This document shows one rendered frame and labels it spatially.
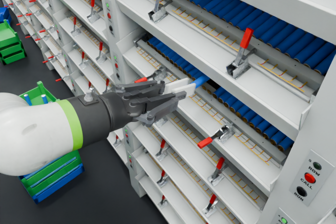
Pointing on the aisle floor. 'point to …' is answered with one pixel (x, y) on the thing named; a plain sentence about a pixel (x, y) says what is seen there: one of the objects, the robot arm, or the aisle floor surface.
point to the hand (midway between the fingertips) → (179, 89)
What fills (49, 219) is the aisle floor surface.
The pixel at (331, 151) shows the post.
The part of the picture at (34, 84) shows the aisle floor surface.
